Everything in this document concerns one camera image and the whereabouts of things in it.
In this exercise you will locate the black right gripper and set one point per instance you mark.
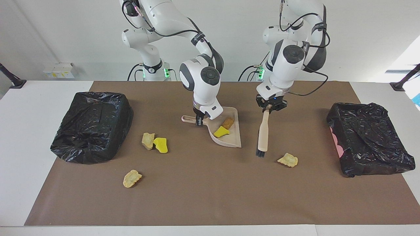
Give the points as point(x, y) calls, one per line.
point(199, 112)

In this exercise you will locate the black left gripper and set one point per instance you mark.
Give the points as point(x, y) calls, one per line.
point(270, 101)

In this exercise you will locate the small yellow sponge wedge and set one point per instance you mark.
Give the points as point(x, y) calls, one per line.
point(221, 132)

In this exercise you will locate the brown bread roll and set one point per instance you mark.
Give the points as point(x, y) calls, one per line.
point(227, 123)

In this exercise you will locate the beige hand brush black bristles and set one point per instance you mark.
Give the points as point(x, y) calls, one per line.
point(263, 134)

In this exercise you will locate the beige plastic dustpan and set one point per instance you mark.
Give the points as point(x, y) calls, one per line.
point(231, 139)

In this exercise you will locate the yellow sponge piece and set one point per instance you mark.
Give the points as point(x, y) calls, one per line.
point(161, 145)

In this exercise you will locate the pale flaky pastry piece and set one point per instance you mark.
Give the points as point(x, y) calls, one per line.
point(288, 160)

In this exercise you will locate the beige foam chunk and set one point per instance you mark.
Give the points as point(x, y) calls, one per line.
point(148, 141)

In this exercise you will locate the tan croissant piece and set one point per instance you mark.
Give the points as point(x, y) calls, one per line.
point(132, 178)

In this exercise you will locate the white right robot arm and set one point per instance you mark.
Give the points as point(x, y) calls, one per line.
point(200, 78)

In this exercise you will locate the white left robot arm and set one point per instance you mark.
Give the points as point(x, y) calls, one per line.
point(288, 65)

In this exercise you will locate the pink bin with black bag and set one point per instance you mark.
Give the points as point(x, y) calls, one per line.
point(370, 141)

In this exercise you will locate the bin lined with black bag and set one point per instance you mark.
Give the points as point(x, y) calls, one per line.
point(92, 127)

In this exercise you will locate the brown table mat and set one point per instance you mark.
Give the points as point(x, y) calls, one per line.
point(183, 203)

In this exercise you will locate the blue object at edge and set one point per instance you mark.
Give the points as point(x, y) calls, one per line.
point(417, 100)

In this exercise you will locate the black camera stand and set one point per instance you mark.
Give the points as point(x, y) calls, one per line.
point(402, 83)
point(14, 82)

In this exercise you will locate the white wall socket box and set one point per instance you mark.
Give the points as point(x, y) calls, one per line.
point(59, 70)

